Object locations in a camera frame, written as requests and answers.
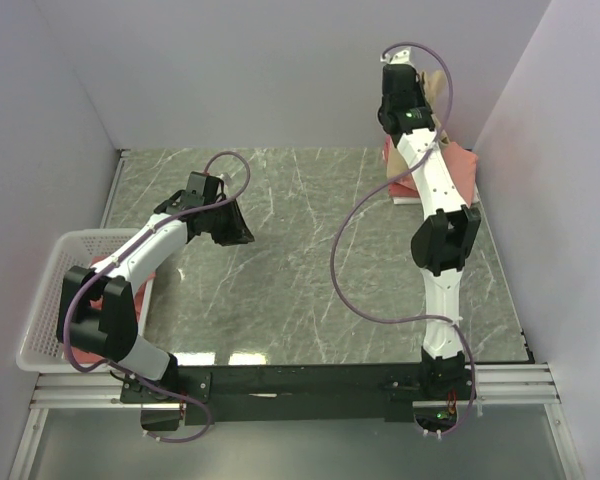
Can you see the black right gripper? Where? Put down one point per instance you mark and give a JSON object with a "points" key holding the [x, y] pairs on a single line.
{"points": [[418, 90]]}

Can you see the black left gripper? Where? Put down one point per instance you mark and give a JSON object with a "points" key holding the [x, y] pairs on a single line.
{"points": [[238, 231]]}

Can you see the beige t shirt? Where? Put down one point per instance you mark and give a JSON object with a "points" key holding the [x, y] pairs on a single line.
{"points": [[434, 86]]}

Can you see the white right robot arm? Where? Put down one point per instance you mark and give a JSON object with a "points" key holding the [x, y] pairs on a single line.
{"points": [[443, 242]]}

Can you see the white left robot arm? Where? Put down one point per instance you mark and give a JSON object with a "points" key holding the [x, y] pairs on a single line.
{"points": [[141, 255]]}

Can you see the folded salmon pink shirt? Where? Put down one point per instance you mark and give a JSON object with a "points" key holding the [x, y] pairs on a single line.
{"points": [[462, 167]]}

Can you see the black base beam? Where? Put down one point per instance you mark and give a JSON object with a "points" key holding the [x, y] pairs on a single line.
{"points": [[253, 393]]}

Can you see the red shirt in basket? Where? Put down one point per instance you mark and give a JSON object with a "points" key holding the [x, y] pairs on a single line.
{"points": [[140, 300]]}

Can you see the white plastic laundry basket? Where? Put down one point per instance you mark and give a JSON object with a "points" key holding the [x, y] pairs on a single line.
{"points": [[40, 351]]}

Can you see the aluminium left side rail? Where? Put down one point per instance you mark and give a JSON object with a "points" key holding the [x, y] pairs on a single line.
{"points": [[123, 155]]}

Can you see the aluminium rail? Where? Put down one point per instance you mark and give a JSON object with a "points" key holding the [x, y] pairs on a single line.
{"points": [[123, 155], [494, 384]]}

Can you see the aluminium front rail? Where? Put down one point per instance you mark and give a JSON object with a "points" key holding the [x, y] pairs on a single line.
{"points": [[494, 384]]}

